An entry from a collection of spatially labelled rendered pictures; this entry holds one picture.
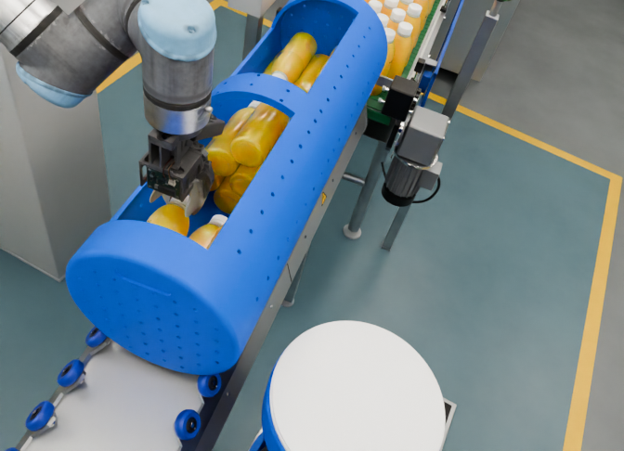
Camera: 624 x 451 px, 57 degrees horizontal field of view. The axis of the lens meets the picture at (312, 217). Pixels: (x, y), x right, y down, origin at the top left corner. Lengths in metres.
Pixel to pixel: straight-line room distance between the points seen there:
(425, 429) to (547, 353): 1.60
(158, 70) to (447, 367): 1.76
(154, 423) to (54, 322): 1.24
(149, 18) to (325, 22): 0.79
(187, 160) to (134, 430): 0.43
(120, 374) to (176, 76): 0.52
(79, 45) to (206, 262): 0.33
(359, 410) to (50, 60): 0.66
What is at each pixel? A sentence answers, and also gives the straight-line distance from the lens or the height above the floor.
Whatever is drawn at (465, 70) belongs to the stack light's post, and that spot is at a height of 0.92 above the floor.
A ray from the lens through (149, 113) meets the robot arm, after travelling 0.81.
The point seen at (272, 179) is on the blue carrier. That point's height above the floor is 1.21.
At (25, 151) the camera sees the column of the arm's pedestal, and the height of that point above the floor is 0.64.
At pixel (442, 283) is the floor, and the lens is 2.48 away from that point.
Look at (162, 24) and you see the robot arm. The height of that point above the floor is 1.48.
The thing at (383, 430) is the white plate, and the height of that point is 1.04.
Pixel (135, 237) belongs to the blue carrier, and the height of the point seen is 1.23.
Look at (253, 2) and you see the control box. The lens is 1.69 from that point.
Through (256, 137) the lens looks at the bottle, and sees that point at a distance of 1.04.
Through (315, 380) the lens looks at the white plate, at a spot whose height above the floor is 1.04.
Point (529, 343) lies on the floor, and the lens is 2.49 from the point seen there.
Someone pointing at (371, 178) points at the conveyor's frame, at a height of 0.36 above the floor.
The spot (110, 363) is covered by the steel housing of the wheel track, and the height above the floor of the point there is 0.93.
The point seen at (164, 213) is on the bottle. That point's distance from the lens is 0.95.
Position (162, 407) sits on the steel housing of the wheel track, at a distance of 1.01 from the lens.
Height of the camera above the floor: 1.87
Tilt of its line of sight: 48 degrees down
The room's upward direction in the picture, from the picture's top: 16 degrees clockwise
